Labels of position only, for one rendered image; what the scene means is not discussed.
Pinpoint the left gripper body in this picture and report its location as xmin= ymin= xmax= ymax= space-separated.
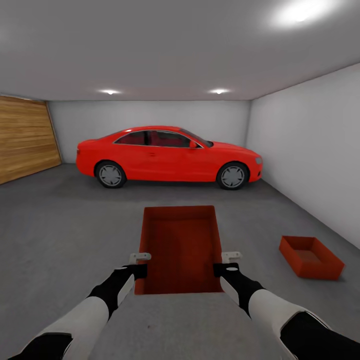
xmin=127 ymin=264 xmax=148 ymax=280

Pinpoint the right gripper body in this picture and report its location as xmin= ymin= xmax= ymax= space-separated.
xmin=213 ymin=262 xmax=239 ymax=278

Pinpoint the storage box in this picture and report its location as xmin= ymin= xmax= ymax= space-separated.
xmin=279 ymin=235 xmax=345 ymax=280
xmin=134 ymin=205 xmax=224 ymax=295

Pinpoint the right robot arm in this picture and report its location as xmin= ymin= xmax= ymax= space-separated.
xmin=213 ymin=251 xmax=360 ymax=360

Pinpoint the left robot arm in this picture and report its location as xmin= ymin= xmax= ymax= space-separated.
xmin=8 ymin=252 xmax=151 ymax=360

